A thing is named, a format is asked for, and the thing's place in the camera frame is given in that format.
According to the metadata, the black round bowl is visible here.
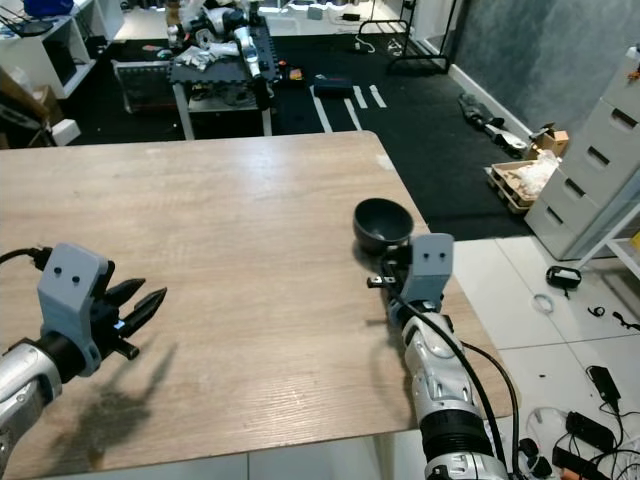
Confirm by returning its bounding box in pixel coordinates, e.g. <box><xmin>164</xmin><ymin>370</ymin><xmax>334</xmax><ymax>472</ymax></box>
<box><xmin>353</xmin><ymin>198</ymin><xmax>415</xmax><ymax>255</ymax></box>

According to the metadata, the wooden crate with plastic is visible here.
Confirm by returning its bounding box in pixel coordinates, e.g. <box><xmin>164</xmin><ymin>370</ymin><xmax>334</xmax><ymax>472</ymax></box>
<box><xmin>487</xmin><ymin>150</ymin><xmax>561</xmax><ymax>215</ymax></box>

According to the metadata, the black floor device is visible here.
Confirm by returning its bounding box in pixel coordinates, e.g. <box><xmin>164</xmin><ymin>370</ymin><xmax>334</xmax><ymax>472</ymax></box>
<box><xmin>546</xmin><ymin>264</ymin><xmax>584</xmax><ymax>297</ymax></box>

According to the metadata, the small white box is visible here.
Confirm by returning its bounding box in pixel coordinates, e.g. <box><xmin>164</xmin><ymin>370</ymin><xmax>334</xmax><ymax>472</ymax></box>
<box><xmin>49</xmin><ymin>118</ymin><xmax>80</xmax><ymax>147</ymax></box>

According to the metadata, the black and grey tool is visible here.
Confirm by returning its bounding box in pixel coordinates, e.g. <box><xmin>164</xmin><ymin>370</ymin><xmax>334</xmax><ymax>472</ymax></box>
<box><xmin>459</xmin><ymin>91</ymin><xmax>527</xmax><ymax>157</ymax></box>

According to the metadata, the black flat box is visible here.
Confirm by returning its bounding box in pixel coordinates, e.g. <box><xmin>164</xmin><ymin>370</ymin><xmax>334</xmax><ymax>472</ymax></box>
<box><xmin>311</xmin><ymin>74</ymin><xmax>354</xmax><ymax>99</ymax></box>

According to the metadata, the small cardboard box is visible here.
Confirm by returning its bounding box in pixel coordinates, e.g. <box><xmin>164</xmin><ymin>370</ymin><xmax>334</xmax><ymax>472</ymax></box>
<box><xmin>530</xmin><ymin>127</ymin><xmax>572</xmax><ymax>160</ymax></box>

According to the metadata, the white drawer cabinet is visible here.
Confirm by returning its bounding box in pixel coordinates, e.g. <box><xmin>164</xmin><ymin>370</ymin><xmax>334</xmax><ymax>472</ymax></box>
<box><xmin>524</xmin><ymin>48</ymin><xmax>640</xmax><ymax>263</ymax></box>

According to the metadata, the brown cardboard sheet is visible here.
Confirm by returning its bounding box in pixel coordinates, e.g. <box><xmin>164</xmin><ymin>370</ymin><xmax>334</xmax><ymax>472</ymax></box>
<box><xmin>0</xmin><ymin>64</ymin><xmax>63</xmax><ymax>128</ymax></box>

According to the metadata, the grey work cart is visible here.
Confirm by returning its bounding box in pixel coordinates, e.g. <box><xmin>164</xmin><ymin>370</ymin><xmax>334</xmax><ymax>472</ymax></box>
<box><xmin>170</xmin><ymin>30</ymin><xmax>276</xmax><ymax>141</ymax></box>

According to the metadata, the black metal rack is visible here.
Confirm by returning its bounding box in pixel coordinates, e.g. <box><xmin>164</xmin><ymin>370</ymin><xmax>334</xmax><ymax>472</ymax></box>
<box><xmin>384</xmin><ymin>0</ymin><xmax>453</xmax><ymax>75</ymax></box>

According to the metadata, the black power adapter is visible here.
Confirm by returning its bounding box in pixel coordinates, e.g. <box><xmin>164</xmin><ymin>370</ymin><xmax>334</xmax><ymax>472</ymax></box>
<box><xmin>564</xmin><ymin>409</ymin><xmax>618</xmax><ymax>453</ymax></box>
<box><xmin>587</xmin><ymin>364</ymin><xmax>624</xmax><ymax>407</ymax></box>

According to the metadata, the white shelf unit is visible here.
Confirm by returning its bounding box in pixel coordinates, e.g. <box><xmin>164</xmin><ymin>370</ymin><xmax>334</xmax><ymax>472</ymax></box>
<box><xmin>0</xmin><ymin>0</ymin><xmax>123</xmax><ymax>101</ymax></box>

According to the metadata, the white spare robot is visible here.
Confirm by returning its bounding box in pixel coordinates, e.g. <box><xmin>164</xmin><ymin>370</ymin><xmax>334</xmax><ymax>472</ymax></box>
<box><xmin>165</xmin><ymin>5</ymin><xmax>266</xmax><ymax>81</ymax></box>

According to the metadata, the blue storage box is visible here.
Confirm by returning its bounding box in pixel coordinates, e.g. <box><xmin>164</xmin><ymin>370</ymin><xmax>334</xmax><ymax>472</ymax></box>
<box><xmin>24</xmin><ymin>0</ymin><xmax>75</xmax><ymax>18</ymax></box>

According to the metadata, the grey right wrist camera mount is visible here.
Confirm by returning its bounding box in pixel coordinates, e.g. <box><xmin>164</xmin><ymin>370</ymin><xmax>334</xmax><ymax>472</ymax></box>
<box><xmin>404</xmin><ymin>232</ymin><xmax>455</xmax><ymax>313</ymax></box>

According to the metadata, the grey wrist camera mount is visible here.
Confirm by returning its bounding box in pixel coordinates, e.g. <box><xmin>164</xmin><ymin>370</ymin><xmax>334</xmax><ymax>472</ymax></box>
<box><xmin>404</xmin><ymin>232</ymin><xmax>455</xmax><ymax>313</ymax></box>
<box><xmin>37</xmin><ymin>242</ymin><xmax>111</xmax><ymax>367</ymax></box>

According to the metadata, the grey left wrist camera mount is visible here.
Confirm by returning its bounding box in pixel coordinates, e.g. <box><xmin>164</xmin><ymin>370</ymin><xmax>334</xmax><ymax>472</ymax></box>
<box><xmin>37</xmin><ymin>242</ymin><xmax>111</xmax><ymax>367</ymax></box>

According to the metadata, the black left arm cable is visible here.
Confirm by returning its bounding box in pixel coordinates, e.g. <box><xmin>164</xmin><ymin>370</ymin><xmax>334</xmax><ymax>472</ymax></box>
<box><xmin>0</xmin><ymin>246</ymin><xmax>53</xmax><ymax>273</ymax></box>

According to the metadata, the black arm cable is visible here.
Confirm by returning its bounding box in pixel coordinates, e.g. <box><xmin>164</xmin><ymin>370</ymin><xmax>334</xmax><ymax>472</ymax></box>
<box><xmin>388</xmin><ymin>285</ymin><xmax>523</xmax><ymax>473</ymax></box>
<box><xmin>0</xmin><ymin>246</ymin><xmax>53</xmax><ymax>273</ymax></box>

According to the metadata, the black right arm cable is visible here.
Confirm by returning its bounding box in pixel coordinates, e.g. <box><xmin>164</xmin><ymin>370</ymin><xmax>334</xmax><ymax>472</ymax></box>
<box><xmin>388</xmin><ymin>285</ymin><xmax>523</xmax><ymax>473</ymax></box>

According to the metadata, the wire mesh crate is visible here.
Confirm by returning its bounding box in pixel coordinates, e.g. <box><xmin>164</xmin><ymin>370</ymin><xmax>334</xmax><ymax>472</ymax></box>
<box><xmin>111</xmin><ymin>60</ymin><xmax>177</xmax><ymax>114</ymax></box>

